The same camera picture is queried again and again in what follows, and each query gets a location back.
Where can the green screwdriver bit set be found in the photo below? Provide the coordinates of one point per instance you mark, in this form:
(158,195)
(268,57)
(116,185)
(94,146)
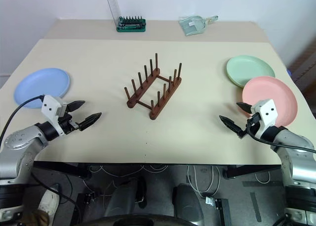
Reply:
(130,28)

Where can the wooden dish rack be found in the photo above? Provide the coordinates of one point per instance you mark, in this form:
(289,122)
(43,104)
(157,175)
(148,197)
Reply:
(153,114)

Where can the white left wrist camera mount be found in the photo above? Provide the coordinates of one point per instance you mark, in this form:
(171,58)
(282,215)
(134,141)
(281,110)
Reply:
(50,106)

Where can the dark rounded shape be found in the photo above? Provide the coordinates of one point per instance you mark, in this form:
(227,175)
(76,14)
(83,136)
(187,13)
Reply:
(187,203)
(123,198)

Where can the black table frame bar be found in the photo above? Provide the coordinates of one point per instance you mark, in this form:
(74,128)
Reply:
(61,167)
(247,172)

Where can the green plate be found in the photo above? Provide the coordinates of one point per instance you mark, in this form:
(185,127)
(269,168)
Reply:
(247,69)

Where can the red plate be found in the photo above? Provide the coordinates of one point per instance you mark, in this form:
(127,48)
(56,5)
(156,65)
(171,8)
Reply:
(276,92)

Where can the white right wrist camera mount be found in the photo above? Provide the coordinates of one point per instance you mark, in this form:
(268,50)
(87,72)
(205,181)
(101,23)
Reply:
(267,111)

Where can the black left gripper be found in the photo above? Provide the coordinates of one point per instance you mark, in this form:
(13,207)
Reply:
(67,124)

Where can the brown wooden furniture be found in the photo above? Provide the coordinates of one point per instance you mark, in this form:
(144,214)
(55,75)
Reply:
(306,65)

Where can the white shoe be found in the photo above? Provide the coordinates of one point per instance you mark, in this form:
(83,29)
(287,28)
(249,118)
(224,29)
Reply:
(49,201)

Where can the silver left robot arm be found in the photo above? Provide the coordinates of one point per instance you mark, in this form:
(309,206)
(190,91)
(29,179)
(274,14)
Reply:
(22,147)

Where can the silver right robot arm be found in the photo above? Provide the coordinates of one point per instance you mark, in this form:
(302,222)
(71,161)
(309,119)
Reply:
(296,149)

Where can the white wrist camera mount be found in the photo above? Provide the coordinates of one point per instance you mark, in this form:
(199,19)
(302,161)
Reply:
(50,106)
(267,111)

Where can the pale green dustpan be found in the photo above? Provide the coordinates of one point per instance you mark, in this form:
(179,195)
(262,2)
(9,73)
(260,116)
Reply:
(191,25)

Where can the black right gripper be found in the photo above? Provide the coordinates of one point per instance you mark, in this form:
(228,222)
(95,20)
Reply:
(254,122)

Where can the blue plate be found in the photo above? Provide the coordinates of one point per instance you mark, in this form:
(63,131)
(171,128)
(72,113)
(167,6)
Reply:
(42,85)

